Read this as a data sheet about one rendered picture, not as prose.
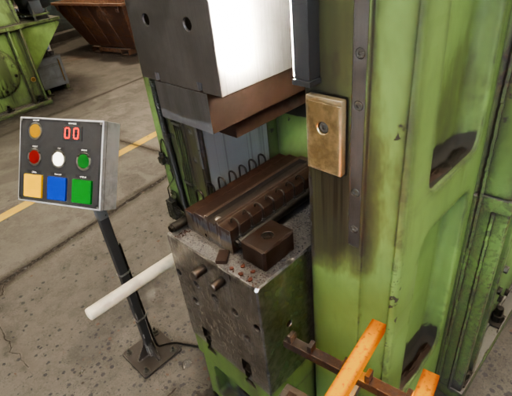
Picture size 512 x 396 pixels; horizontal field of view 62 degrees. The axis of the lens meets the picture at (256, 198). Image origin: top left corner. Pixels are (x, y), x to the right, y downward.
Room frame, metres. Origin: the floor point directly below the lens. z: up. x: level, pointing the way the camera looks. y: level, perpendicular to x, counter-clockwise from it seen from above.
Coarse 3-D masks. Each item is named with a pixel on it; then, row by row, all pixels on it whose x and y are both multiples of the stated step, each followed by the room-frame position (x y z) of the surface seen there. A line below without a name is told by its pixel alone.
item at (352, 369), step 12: (372, 324) 0.54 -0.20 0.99; (384, 324) 0.54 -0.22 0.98; (372, 336) 0.51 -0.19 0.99; (360, 348) 0.49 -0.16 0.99; (372, 348) 0.49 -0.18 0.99; (348, 360) 0.47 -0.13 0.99; (360, 360) 0.46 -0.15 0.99; (348, 372) 0.44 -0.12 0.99; (360, 372) 0.45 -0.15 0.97; (336, 384) 0.42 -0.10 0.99; (348, 384) 0.42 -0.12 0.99
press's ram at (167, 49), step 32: (128, 0) 1.05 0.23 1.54; (160, 0) 0.96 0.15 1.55; (192, 0) 0.88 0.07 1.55; (224, 0) 0.87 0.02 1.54; (256, 0) 0.93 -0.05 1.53; (288, 0) 1.00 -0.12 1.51; (160, 32) 0.98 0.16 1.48; (192, 32) 0.89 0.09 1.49; (224, 32) 0.87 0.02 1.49; (256, 32) 0.92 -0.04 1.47; (288, 32) 0.99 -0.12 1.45; (160, 64) 1.00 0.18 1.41; (192, 64) 0.91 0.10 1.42; (224, 64) 0.86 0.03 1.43; (256, 64) 0.92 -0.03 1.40; (288, 64) 0.99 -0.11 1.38; (224, 96) 0.85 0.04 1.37
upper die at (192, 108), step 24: (288, 72) 1.06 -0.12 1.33; (168, 96) 1.00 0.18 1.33; (192, 96) 0.92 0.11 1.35; (216, 96) 0.90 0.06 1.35; (240, 96) 0.95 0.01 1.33; (264, 96) 1.00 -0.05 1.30; (288, 96) 1.06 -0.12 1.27; (192, 120) 0.94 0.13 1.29; (216, 120) 0.89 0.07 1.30; (240, 120) 0.94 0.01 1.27
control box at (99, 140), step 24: (24, 120) 1.36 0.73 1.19; (48, 120) 1.32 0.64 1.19; (72, 120) 1.28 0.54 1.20; (96, 120) 1.25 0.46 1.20; (24, 144) 1.32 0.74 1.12; (48, 144) 1.28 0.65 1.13; (72, 144) 1.25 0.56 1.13; (96, 144) 1.21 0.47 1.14; (24, 168) 1.28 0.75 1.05; (48, 168) 1.25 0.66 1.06; (72, 168) 1.21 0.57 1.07; (96, 168) 1.18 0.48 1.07; (96, 192) 1.14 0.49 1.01
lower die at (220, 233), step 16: (272, 160) 1.27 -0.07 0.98; (288, 160) 1.23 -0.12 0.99; (240, 176) 1.19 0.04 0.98; (256, 176) 1.16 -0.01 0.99; (288, 176) 1.12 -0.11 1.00; (304, 176) 1.12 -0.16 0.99; (224, 192) 1.10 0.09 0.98; (240, 192) 1.07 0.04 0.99; (272, 192) 1.05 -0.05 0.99; (288, 192) 1.04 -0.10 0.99; (192, 208) 1.03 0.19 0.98; (208, 208) 1.01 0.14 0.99; (240, 208) 0.98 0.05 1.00; (256, 208) 0.97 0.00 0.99; (272, 208) 0.99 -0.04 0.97; (192, 224) 1.01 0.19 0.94; (208, 224) 0.95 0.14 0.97; (224, 224) 0.92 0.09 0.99; (240, 224) 0.91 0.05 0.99; (256, 224) 0.95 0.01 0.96; (224, 240) 0.91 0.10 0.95
